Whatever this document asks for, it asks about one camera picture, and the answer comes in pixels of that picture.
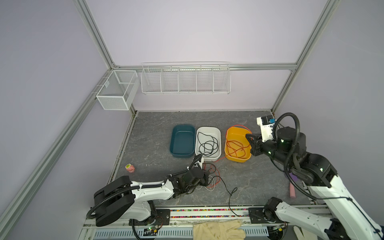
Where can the white plastic bin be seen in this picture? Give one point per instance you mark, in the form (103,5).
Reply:
(208,143)

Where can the yellow plastic bin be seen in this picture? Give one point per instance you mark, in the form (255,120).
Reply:
(237,147)

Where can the long white wire basket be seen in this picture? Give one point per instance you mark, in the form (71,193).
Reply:
(186,78)

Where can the white glove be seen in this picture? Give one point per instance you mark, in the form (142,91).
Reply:
(301,234)

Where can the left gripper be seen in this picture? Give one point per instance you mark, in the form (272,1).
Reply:
(197,175)

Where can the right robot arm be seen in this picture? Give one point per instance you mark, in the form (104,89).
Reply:
(348,221)

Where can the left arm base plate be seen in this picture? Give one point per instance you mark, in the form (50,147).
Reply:
(161,218)

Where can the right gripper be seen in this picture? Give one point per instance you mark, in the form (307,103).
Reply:
(258,147)

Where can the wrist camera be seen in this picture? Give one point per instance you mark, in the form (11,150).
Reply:
(266,124)
(198,161)

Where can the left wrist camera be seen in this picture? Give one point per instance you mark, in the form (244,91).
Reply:
(198,161)

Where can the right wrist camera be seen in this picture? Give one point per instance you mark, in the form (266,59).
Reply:
(266,124)

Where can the small white mesh basket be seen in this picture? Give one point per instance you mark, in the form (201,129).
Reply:
(119,90)

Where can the teal plastic bin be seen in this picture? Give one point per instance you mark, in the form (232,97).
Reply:
(183,141)

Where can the pink toy figure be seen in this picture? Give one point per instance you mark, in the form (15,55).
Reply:
(130,168)

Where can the cream work glove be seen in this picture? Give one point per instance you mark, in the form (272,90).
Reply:
(228,230)

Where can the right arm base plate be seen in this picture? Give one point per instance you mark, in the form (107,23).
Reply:
(262,216)

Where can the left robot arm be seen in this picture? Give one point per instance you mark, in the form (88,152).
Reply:
(135,200)

